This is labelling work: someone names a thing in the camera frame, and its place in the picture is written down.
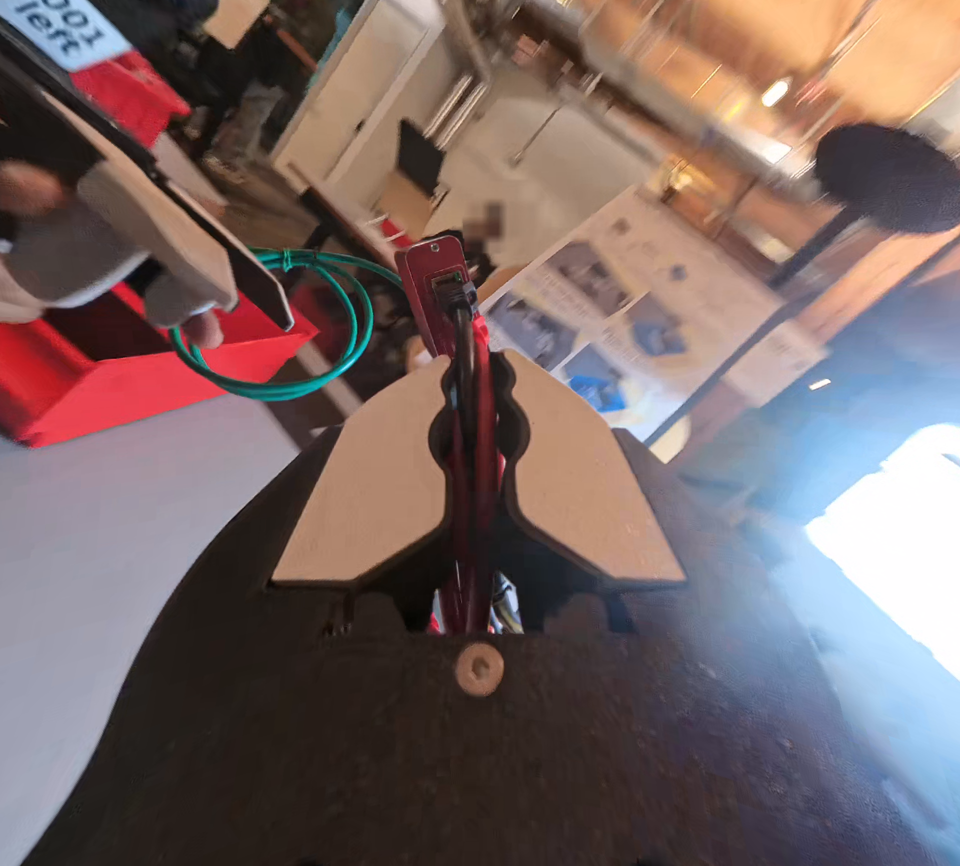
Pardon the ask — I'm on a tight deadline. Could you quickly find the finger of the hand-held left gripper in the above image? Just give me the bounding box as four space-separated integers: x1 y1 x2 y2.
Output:
45 93 295 332

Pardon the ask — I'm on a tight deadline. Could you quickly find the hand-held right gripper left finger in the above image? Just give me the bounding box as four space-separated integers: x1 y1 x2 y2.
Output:
270 354 457 617

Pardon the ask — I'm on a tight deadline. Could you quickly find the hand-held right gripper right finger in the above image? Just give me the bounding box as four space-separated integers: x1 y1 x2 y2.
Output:
499 348 687 587

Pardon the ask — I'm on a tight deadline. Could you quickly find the red plastic bin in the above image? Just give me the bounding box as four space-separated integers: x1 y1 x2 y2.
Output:
0 281 318 449

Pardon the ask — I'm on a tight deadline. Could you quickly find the black ethernet cable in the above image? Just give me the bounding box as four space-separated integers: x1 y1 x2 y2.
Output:
431 272 483 455

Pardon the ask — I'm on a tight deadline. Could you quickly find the green ethernet cable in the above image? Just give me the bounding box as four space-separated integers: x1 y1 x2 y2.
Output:
171 247 406 402

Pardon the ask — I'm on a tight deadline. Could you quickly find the red metal port box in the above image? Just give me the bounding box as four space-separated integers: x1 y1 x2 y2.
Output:
395 234 502 635

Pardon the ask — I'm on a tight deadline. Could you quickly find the instruction sheet on clipboard stand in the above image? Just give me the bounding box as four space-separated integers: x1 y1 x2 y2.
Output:
476 187 830 466

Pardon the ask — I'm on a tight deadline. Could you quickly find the red ribbed plastic crate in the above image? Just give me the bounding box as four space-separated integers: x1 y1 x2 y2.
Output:
71 48 192 149

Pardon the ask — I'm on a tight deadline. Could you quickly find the printed instruction poster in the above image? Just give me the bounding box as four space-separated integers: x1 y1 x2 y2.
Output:
480 189 826 436

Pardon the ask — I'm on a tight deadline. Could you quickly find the white cabinet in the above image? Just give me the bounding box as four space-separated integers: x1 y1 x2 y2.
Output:
271 0 459 207

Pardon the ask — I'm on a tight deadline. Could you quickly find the black round stool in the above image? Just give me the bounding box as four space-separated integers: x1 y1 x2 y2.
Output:
768 123 960 286

